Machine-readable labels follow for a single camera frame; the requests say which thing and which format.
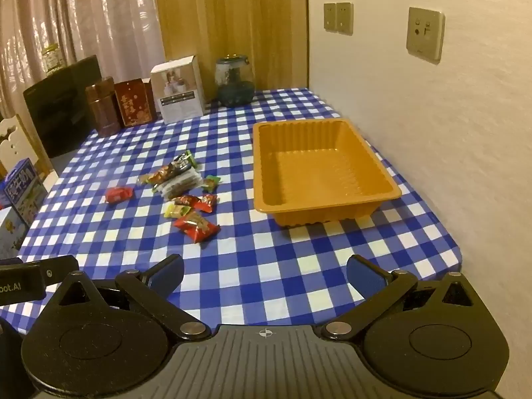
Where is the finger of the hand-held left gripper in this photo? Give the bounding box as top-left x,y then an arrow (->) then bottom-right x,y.
39,256 -> 79,287

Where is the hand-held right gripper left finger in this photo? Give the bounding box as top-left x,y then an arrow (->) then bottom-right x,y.
42,253 -> 212,341

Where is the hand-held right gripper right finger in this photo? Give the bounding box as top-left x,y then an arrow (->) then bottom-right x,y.
325,253 -> 501,340

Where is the large red snack packet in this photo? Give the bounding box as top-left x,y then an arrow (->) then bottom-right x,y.
173,212 -> 221,242

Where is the yellow green candy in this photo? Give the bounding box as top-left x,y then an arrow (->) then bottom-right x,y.
164,202 -> 192,219

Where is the medium red snack packet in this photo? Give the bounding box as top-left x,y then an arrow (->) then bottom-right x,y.
193,193 -> 219,213

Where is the clear packet of dark snack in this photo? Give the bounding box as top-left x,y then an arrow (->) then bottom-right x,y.
160,170 -> 202,198

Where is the small red snack packet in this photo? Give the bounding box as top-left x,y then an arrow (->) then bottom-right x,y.
105,186 -> 134,203

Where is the orange brown snack packet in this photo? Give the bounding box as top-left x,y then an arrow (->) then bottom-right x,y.
147,165 -> 177,186

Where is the orange plastic tray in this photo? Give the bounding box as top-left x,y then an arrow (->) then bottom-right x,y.
253,118 -> 402,228

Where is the black green snack packet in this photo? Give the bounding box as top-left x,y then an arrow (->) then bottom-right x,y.
172,150 -> 198,173

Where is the blue white carton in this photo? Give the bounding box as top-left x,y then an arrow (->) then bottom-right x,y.
0,205 -> 30,260

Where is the blue checked tablecloth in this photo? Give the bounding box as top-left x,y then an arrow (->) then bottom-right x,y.
0,87 -> 464,337

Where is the blue printed carton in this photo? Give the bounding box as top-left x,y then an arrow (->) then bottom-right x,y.
3,158 -> 48,225

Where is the white chair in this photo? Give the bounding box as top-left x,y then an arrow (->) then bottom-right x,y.
0,114 -> 55,184

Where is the black box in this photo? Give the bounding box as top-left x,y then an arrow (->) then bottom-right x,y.
23,55 -> 102,159

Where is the brown cylindrical tin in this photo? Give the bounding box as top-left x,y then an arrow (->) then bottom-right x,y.
85,76 -> 123,137

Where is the red patterned box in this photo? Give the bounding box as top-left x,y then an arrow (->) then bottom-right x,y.
114,78 -> 158,129

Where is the white cardboard box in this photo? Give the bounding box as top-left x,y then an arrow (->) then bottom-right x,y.
150,54 -> 205,124

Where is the glass jar with green lid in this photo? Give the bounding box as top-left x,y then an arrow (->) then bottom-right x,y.
215,54 -> 255,108

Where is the jar with yellow label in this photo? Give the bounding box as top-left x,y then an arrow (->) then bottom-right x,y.
42,44 -> 65,76

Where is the white sheer curtain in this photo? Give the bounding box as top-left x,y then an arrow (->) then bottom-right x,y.
0,0 -> 165,117

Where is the wall data outlet panel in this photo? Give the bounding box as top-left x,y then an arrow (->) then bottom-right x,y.
406,7 -> 445,62

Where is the wall power socket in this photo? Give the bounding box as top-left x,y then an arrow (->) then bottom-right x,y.
323,2 -> 338,33
336,2 -> 354,35

